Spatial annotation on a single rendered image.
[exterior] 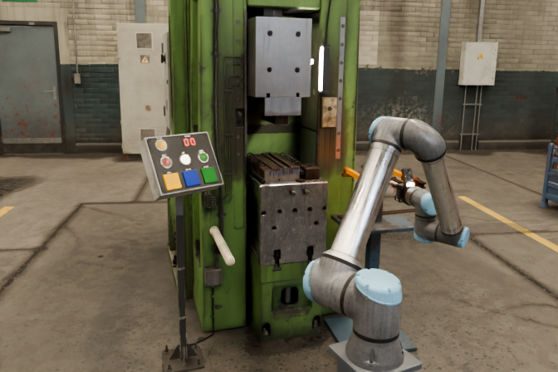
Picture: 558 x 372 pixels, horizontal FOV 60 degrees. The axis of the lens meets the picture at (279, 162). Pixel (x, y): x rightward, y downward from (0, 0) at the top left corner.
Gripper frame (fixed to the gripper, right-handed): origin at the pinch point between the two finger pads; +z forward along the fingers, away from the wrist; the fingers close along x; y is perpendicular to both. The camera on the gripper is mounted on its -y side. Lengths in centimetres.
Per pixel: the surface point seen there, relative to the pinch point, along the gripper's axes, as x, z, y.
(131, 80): -150, 572, -26
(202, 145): -93, 20, -17
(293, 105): -44, 31, -35
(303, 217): -39, 25, 24
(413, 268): 73, 99, 97
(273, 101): -55, 30, -37
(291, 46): -46, 31, -66
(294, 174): -43, 31, 2
